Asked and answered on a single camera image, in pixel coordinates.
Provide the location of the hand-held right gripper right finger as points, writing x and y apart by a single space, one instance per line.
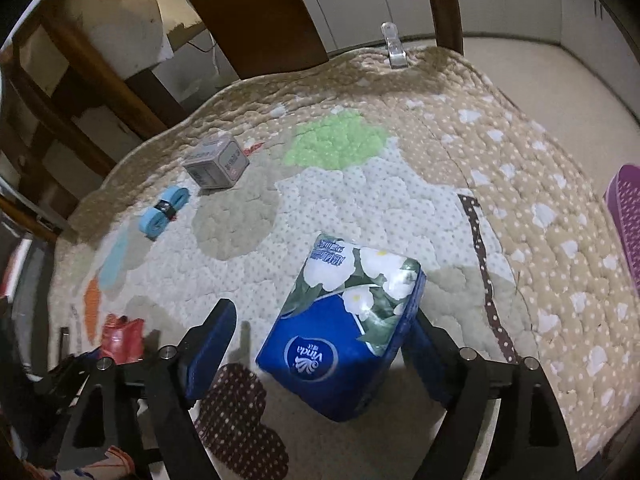
425 360

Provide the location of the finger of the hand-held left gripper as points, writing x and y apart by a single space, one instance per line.
70 367

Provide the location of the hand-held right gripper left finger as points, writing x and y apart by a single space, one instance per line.
210 355

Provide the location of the shiny red foil packet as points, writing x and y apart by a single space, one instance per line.
122 337

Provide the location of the blue floral tissue pack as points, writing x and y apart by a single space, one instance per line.
340 340

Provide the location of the purple plastic basket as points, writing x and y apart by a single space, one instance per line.
625 220

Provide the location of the light blue tape roll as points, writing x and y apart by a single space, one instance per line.
162 212

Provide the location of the quilted patterned mat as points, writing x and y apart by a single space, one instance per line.
375 200

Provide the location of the grey square box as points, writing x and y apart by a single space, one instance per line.
216 162

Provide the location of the wooden shelf unit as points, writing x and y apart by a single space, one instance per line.
100 67

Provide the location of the clear plastic clip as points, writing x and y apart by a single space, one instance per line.
394 45

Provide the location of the wooden table leg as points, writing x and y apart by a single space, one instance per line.
445 5

